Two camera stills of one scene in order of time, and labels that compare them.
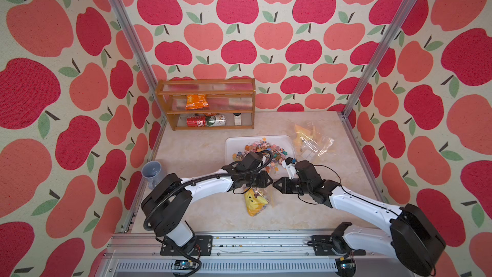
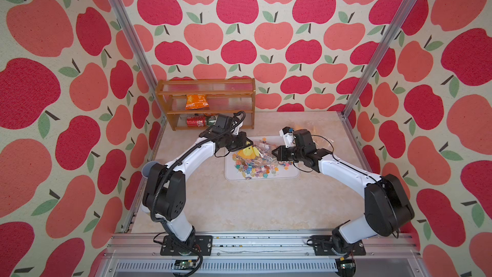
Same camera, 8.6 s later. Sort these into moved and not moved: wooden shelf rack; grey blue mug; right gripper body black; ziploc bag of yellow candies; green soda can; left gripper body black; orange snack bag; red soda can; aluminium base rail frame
Moved: left gripper body black; right gripper body black; ziploc bag of yellow candies
Not moved: red soda can; green soda can; aluminium base rail frame; orange snack bag; wooden shelf rack; grey blue mug
